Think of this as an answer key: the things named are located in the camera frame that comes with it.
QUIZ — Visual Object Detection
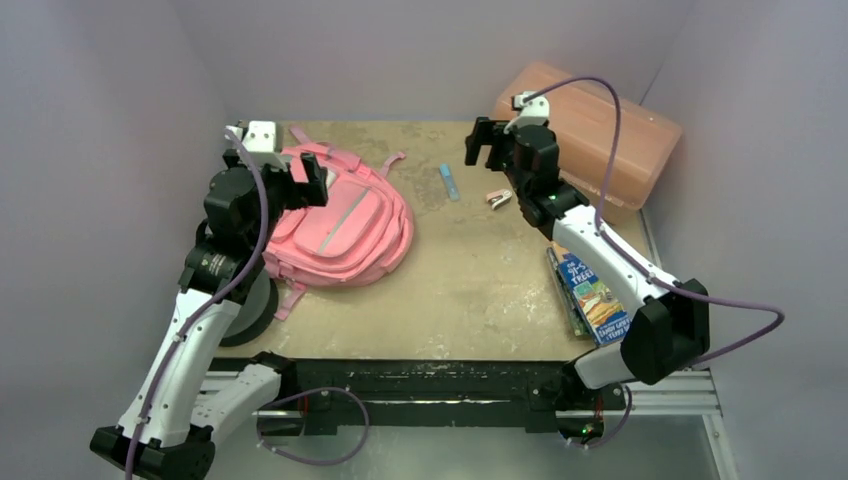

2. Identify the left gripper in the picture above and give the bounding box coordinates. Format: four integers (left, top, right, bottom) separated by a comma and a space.
222, 149, 323, 250

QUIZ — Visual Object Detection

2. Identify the pink backpack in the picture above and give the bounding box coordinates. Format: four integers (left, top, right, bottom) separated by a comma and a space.
263, 126, 414, 321

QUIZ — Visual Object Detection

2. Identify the blue treehouse book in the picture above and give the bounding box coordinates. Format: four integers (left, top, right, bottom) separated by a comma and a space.
553, 245, 630, 346

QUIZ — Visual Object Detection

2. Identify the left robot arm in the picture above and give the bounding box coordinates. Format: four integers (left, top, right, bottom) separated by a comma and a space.
89, 150, 328, 479

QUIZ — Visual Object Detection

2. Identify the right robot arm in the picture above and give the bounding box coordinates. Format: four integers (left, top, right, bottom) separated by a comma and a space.
465, 117, 710, 407

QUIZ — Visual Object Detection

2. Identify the blue highlighter pen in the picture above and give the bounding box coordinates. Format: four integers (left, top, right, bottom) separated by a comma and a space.
439, 164, 460, 202

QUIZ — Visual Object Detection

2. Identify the pink mini stapler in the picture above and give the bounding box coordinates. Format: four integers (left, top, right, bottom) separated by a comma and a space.
486, 189, 513, 210

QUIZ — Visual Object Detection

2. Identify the orange plastic storage box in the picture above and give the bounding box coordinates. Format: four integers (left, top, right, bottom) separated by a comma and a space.
492, 60, 684, 225

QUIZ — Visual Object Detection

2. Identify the grey tape roll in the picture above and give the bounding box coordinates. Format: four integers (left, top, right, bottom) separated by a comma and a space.
219, 271, 279, 348

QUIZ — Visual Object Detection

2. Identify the green book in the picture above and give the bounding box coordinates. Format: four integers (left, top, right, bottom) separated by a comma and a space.
545, 247, 590, 338

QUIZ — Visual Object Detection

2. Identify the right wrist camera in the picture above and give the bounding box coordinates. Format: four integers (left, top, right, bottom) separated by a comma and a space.
509, 91, 550, 129

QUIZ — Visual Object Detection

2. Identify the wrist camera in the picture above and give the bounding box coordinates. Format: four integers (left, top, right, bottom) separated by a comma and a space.
509, 91, 550, 129
225, 120, 281, 154

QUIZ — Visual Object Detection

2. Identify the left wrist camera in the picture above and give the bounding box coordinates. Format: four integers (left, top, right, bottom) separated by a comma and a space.
225, 120, 281, 154

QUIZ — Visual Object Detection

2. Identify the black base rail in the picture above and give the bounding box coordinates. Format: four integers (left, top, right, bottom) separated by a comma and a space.
198, 357, 723, 439

